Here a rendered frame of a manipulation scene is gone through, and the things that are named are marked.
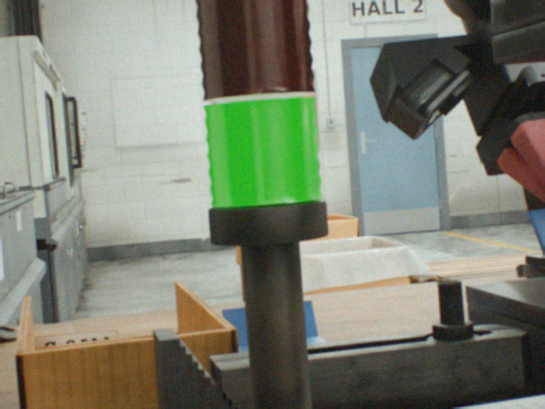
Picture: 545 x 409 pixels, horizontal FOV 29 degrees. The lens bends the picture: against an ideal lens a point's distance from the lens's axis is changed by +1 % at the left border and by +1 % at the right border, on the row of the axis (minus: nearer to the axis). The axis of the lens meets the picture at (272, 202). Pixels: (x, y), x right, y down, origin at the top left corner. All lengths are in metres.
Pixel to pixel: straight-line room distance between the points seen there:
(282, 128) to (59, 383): 0.28
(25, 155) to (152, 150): 6.24
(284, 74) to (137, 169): 11.00
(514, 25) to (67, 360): 0.30
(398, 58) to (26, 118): 4.50
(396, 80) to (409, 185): 11.10
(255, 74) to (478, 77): 0.42
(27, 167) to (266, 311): 4.83
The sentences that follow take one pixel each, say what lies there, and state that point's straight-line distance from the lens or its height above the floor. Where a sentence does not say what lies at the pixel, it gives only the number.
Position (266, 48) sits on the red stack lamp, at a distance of 0.33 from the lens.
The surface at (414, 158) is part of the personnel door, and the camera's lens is 11.80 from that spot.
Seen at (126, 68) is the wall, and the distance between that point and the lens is 11.37.
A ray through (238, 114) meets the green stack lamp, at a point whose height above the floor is 1.08.
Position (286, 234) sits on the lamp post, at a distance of 0.33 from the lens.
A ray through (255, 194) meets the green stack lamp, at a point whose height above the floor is 1.05.
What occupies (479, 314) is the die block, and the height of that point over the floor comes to 0.97.
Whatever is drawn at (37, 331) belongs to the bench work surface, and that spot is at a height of 0.90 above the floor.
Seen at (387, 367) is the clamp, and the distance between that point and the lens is 0.48.
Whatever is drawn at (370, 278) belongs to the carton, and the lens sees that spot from 4.07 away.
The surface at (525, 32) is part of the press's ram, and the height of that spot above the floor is 1.12.
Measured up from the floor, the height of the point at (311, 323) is 0.93.
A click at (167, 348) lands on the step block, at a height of 0.99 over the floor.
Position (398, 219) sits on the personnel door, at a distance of 11.76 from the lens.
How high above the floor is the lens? 1.07
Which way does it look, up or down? 3 degrees down
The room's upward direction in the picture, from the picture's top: 4 degrees counter-clockwise
